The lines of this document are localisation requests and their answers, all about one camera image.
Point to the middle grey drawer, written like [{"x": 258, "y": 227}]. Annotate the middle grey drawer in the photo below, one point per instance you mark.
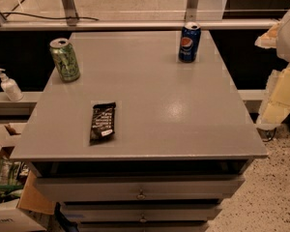
[{"x": 141, "y": 212}]

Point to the top grey drawer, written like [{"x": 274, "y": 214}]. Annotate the top grey drawer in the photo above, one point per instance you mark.
[{"x": 139, "y": 188}]

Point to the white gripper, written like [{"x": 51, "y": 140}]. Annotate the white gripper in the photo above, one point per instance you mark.
[{"x": 276, "y": 104}]

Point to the grey drawer cabinet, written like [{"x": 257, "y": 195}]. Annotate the grey drawer cabinet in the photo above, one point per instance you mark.
[{"x": 171, "y": 118}]

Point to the green soda can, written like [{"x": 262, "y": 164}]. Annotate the green soda can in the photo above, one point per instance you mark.
[{"x": 64, "y": 59}]

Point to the black snack bar wrapper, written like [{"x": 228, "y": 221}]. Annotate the black snack bar wrapper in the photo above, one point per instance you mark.
[{"x": 103, "y": 123}]

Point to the bottom grey drawer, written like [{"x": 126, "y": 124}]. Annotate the bottom grey drawer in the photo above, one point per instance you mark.
[{"x": 163, "y": 226}]

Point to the metal railing frame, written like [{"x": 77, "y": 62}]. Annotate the metal railing frame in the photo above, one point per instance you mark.
[{"x": 108, "y": 14}]

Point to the grey drawer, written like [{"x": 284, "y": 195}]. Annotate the grey drawer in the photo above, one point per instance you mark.
[
  {"x": 141, "y": 212},
  {"x": 163, "y": 226},
  {"x": 139, "y": 188}
]

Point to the white pump sanitizer bottle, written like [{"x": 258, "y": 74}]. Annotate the white pump sanitizer bottle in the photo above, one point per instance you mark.
[{"x": 10, "y": 87}]

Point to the white box lower left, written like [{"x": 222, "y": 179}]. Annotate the white box lower left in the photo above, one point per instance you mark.
[{"x": 14, "y": 219}]

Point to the brown cardboard box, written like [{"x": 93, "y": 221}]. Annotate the brown cardboard box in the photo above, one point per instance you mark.
[{"x": 16, "y": 180}]

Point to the blue Pepsi can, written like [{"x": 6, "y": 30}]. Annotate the blue Pepsi can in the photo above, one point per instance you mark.
[{"x": 190, "y": 38}]

